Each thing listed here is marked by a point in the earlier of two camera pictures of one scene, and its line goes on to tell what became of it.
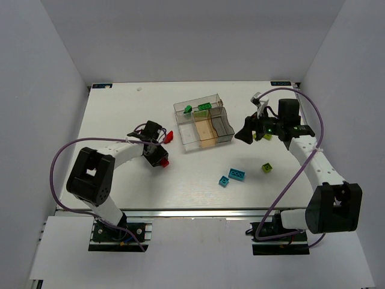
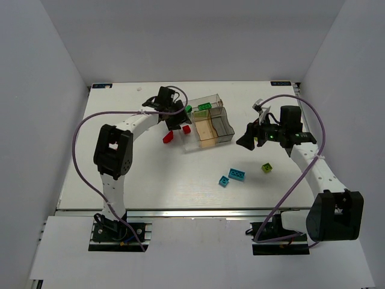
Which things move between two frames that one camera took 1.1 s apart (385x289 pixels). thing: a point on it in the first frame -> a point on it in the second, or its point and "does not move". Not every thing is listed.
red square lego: [164, 162] -> [186, 129]
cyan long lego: [237, 174] does not move
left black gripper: [158, 153] -> [177, 118]
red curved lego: [168, 137] does not move
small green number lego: [188, 109] does not move
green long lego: [204, 106] does not move
